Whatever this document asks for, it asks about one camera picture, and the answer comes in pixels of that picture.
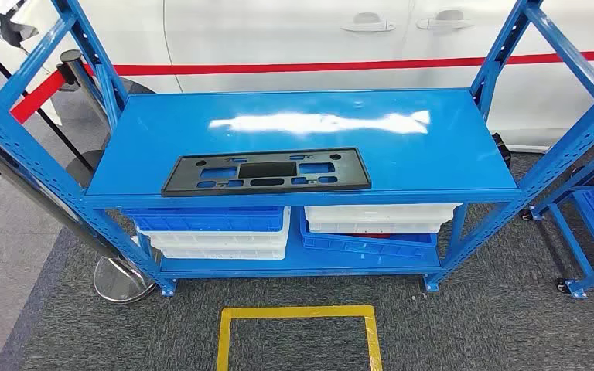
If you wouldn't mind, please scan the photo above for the blue wheeled shelf rack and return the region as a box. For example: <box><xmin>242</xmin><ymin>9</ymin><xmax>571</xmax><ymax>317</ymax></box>
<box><xmin>520</xmin><ymin>151</ymin><xmax>594</xmax><ymax>301</ymax></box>

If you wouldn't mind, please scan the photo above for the black plastic plate holder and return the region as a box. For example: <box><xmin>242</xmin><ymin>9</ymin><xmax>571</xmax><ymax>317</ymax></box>
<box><xmin>161</xmin><ymin>147</ymin><xmax>373</xmax><ymax>198</ymax></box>

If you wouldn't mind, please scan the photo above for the stanchion with chrome base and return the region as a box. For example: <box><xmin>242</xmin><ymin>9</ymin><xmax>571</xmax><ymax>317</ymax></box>
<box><xmin>0</xmin><ymin>131</ymin><xmax>158</xmax><ymax>305</ymax></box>

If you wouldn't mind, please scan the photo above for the white plastic bin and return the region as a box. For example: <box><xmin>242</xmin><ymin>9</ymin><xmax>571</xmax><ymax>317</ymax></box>
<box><xmin>307</xmin><ymin>220</ymin><xmax>446</xmax><ymax>236</ymax></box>
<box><xmin>134</xmin><ymin>207</ymin><xmax>292</xmax><ymax>252</ymax></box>
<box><xmin>157</xmin><ymin>247</ymin><xmax>288</xmax><ymax>261</ymax></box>
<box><xmin>304</xmin><ymin>203</ymin><xmax>463</xmax><ymax>225</ymax></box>

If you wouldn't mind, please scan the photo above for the yellow floor tape square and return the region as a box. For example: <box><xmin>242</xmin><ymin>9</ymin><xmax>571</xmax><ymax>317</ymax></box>
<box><xmin>216</xmin><ymin>305</ymin><xmax>384</xmax><ymax>371</ymax></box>

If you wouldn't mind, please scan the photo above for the white car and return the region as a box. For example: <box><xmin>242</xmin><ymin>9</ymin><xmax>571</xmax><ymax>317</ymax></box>
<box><xmin>0</xmin><ymin>0</ymin><xmax>594</xmax><ymax>153</ymax></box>

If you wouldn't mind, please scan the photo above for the blue metal shelf rack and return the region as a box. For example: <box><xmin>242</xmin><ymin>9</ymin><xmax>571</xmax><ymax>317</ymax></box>
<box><xmin>0</xmin><ymin>0</ymin><xmax>594</xmax><ymax>299</ymax></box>

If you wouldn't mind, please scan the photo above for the red barrier belt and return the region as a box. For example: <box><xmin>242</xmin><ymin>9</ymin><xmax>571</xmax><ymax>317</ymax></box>
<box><xmin>82</xmin><ymin>49</ymin><xmax>594</xmax><ymax>78</ymax></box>
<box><xmin>9</xmin><ymin>69</ymin><xmax>68</xmax><ymax>125</ymax></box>

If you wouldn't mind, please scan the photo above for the thin black post stand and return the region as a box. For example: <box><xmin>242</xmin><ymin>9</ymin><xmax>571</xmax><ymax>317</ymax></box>
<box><xmin>0</xmin><ymin>26</ymin><xmax>105</xmax><ymax>189</ymax></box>

